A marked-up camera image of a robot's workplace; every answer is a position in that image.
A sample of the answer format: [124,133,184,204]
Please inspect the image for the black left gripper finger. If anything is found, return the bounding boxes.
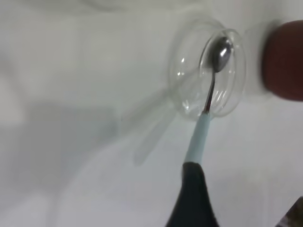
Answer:
[164,161,223,227]

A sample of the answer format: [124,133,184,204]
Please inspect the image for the spoon with pale blue handle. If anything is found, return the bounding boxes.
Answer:
[183,36,235,166]

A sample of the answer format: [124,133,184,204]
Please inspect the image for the red ceramic mug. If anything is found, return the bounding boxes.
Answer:
[261,20,303,102]

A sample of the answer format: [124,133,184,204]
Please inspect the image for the clear round glass lid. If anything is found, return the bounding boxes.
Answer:
[168,18,247,122]

